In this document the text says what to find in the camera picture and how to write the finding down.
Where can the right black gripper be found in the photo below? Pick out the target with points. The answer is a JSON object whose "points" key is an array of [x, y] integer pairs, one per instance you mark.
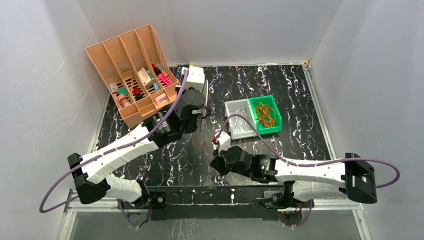
{"points": [[217, 163]]}

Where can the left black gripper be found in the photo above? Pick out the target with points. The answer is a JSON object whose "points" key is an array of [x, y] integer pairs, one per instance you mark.
{"points": [[201, 110]]}

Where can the white perforated filament spool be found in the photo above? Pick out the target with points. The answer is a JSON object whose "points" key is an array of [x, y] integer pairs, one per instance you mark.
{"points": [[205, 91]]}

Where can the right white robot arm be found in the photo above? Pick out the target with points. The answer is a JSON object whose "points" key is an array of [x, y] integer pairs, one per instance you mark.
{"points": [[302, 180]]}

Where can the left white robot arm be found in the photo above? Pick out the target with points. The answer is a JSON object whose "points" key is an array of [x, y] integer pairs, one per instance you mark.
{"points": [[92, 173]]}

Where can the white plastic bin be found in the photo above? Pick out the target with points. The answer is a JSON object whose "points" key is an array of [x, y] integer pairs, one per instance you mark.
{"points": [[237, 126]]}

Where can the green plastic bin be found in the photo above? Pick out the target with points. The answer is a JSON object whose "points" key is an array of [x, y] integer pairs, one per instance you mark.
{"points": [[267, 115]]}

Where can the white label box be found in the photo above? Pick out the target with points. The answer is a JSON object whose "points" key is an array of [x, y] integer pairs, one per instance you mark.
{"points": [[145, 78]]}

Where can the pink tape roll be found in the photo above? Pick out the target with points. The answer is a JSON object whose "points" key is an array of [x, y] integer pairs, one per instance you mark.
{"points": [[122, 97]]}

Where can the peach desk file organizer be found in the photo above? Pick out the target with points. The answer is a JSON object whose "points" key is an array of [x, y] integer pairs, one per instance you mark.
{"points": [[118, 60]]}

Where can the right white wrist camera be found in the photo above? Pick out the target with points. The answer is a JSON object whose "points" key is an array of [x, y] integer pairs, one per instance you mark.
{"points": [[221, 142]]}

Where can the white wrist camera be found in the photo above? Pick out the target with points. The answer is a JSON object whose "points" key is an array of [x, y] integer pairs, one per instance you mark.
{"points": [[221, 142], [196, 77]]}

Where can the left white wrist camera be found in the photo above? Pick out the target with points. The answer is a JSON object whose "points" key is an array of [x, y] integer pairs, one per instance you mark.
{"points": [[196, 77]]}

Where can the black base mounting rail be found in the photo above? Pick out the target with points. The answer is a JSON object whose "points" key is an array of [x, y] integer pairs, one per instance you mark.
{"points": [[264, 202]]}

